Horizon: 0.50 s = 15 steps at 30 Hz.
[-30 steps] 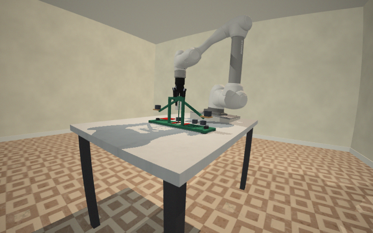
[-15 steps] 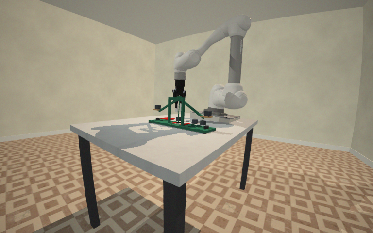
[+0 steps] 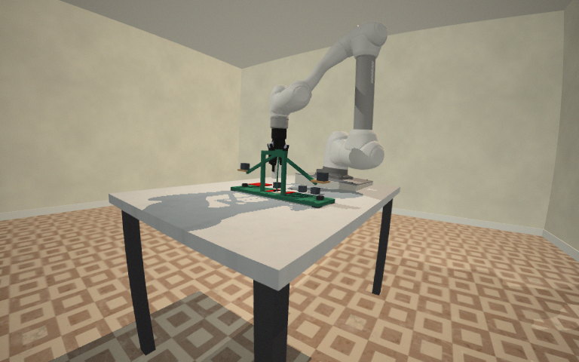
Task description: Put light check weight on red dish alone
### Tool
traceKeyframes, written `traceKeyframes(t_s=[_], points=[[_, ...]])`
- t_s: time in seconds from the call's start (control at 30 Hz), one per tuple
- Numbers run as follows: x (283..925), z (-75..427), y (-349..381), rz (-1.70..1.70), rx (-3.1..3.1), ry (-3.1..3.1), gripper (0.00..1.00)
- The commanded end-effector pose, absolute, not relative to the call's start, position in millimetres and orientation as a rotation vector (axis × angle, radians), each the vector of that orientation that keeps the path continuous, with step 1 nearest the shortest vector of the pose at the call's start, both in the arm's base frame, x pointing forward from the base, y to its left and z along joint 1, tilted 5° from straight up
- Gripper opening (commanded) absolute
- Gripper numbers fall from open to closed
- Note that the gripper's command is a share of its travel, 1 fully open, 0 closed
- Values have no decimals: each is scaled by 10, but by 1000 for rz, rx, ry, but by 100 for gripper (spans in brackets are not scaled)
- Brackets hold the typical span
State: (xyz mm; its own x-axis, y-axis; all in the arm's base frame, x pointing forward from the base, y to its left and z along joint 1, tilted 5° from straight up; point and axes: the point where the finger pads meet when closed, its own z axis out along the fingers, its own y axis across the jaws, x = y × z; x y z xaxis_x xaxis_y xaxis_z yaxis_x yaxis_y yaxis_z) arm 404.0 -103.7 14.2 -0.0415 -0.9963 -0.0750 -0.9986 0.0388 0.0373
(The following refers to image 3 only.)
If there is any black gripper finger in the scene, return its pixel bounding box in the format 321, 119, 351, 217
268, 141, 280, 179
278, 143, 289, 178

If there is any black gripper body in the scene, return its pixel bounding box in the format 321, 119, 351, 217
271, 128, 286, 149

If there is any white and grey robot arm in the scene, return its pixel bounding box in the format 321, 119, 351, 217
269, 21, 388, 179

